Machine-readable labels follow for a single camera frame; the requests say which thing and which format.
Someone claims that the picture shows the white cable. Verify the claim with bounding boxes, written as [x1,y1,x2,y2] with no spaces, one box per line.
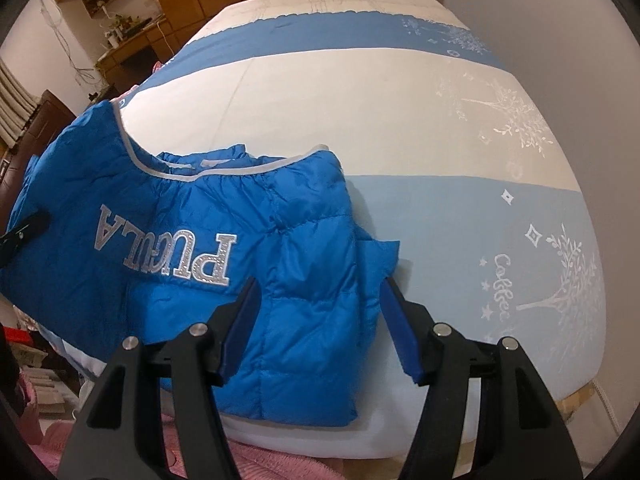
[590,380,624,434]

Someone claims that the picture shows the blue puffer jacket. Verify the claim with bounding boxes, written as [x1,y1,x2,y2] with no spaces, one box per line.
[0,100,402,429]

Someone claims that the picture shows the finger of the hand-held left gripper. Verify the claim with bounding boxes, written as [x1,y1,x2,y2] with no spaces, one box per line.
[0,210,53,262]

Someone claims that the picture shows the hanging wall wires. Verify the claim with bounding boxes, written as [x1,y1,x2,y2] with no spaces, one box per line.
[40,0,102,92]

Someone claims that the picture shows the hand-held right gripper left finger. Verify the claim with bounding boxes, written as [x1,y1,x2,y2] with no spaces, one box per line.
[59,277,262,480]

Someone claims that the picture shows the pale cardboard box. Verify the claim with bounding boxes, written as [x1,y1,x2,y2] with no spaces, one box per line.
[19,345,72,417]

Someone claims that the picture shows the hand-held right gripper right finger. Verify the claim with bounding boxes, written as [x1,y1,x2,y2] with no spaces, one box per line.
[381,276,584,480]

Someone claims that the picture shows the dark wooden cabinet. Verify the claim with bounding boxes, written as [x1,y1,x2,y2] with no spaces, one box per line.
[10,90,77,162]

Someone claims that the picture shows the white radiator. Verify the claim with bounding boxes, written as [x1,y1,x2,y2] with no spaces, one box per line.
[0,60,42,147]

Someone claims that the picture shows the pink floral blanket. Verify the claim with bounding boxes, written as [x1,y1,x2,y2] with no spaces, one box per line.
[22,375,362,480]

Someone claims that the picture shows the blue white striped bedsheet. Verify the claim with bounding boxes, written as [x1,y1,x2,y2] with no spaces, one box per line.
[40,0,609,461]

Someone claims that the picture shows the wooden desk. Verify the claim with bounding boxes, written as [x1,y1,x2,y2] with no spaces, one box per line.
[95,20,174,97]

